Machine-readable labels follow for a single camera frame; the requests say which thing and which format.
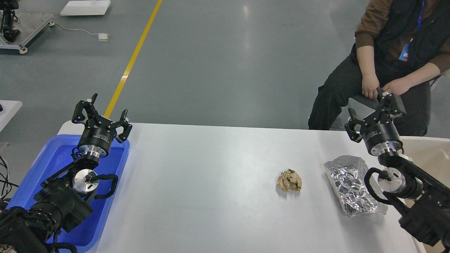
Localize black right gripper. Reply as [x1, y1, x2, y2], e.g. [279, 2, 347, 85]
[344, 87, 406, 156]

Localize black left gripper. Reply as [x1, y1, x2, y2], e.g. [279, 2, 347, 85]
[72, 93, 133, 154]

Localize silver foil bag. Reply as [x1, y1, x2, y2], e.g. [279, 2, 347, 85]
[323, 155, 388, 218]

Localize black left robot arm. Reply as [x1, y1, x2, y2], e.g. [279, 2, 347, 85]
[1, 93, 132, 253]

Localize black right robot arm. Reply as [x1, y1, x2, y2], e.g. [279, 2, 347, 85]
[345, 88, 450, 253]

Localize white office chair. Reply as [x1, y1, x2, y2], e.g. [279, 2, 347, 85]
[352, 70, 450, 109]

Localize beige plastic bin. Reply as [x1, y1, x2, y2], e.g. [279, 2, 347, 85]
[400, 136, 450, 253]

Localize seated person dark clothes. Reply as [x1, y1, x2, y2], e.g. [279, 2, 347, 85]
[308, 0, 450, 136]

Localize white side table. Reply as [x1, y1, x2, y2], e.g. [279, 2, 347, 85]
[0, 100, 23, 131]

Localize crumpled brown paper ball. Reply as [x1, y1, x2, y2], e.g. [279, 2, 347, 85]
[277, 169, 303, 192]

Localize white flat board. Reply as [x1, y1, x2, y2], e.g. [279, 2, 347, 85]
[60, 0, 111, 16]

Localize metal cart platform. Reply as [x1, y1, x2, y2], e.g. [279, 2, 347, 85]
[0, 0, 55, 54]

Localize white power adapter with cable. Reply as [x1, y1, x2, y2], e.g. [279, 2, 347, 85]
[54, 22, 110, 41]

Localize black cables at left edge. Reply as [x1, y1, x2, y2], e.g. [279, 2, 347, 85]
[0, 155, 18, 202]

